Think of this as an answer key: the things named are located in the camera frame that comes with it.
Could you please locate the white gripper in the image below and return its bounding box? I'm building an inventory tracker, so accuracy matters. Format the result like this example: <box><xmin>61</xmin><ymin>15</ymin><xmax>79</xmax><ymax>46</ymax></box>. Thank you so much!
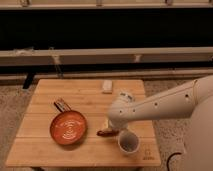
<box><xmin>103</xmin><ymin>92</ymin><xmax>135</xmax><ymax>131</ymax></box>

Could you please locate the dark red pepper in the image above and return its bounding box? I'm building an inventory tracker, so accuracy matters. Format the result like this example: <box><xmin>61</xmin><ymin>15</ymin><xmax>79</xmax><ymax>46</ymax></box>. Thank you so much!
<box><xmin>97</xmin><ymin>130</ymin><xmax>119</xmax><ymax>137</ymax></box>

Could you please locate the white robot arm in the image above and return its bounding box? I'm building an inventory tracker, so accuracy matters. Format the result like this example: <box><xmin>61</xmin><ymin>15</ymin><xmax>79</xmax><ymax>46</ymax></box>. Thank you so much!
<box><xmin>108</xmin><ymin>75</ymin><xmax>213</xmax><ymax>171</ymax></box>

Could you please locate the orange frying pan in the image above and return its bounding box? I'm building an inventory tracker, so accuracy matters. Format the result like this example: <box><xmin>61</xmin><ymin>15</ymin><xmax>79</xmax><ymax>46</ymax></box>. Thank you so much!
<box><xmin>50</xmin><ymin>98</ymin><xmax>87</xmax><ymax>145</ymax></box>

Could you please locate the small white block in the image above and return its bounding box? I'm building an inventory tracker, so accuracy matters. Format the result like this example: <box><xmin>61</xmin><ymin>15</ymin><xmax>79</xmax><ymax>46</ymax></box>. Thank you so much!
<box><xmin>102</xmin><ymin>80</ymin><xmax>113</xmax><ymax>93</ymax></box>

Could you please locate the black cable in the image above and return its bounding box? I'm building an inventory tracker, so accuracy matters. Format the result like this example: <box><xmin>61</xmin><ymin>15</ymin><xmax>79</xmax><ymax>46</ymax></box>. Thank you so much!
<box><xmin>166</xmin><ymin>152</ymin><xmax>184</xmax><ymax>171</ymax></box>

